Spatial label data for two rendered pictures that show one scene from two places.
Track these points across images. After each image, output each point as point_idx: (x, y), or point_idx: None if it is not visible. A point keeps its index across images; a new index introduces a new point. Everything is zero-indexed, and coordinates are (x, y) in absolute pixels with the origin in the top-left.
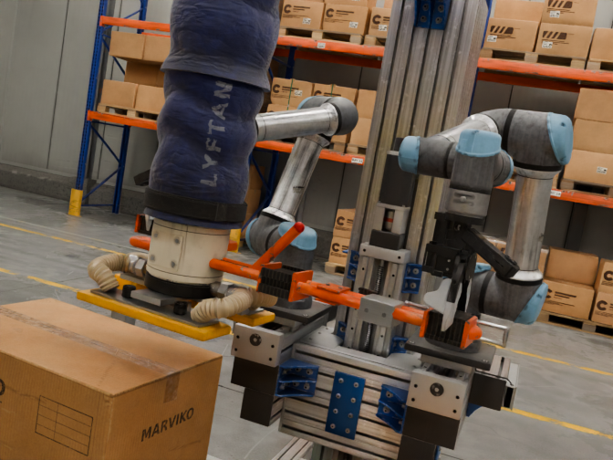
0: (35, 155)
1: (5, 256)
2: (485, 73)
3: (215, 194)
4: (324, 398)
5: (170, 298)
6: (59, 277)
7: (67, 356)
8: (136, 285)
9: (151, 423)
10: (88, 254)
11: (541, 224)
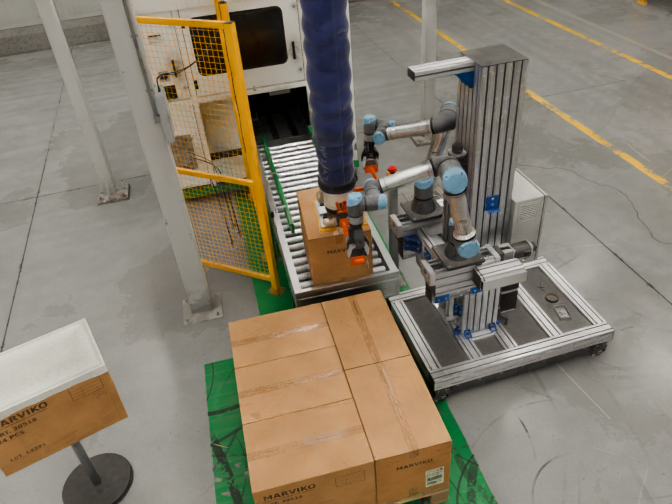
0: None
1: (529, 66)
2: None
3: (328, 183)
4: (423, 255)
5: (324, 213)
6: (549, 91)
7: (316, 219)
8: None
9: (331, 249)
10: (601, 61)
11: (457, 216)
